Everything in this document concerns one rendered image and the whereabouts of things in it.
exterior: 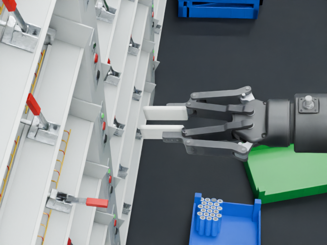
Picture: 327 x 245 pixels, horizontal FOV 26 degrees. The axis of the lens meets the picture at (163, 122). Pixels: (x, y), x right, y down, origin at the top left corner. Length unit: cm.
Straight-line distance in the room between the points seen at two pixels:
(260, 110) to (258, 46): 152
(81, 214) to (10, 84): 61
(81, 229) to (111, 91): 34
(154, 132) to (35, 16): 33
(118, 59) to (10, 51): 79
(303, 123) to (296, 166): 126
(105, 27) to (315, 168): 111
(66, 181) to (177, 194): 106
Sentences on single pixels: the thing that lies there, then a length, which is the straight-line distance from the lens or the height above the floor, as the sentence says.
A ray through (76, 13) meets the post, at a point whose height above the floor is 117.
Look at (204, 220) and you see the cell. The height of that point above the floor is 9.
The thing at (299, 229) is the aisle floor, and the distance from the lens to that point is 222.
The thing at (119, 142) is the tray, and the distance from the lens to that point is 173.
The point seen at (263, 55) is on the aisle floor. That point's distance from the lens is 261.
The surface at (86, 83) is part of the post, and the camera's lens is 120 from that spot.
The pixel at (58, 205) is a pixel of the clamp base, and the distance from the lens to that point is 118.
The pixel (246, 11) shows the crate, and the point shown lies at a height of 4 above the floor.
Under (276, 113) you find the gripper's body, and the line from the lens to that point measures 108.
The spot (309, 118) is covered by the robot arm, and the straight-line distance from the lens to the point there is 107.
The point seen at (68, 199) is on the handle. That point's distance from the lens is 117.
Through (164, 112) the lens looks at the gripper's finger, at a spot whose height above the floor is 102.
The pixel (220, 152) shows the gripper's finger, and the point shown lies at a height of 103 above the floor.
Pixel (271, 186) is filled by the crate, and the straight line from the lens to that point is 227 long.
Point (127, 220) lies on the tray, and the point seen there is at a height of 11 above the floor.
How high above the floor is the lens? 193
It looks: 54 degrees down
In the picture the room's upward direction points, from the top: straight up
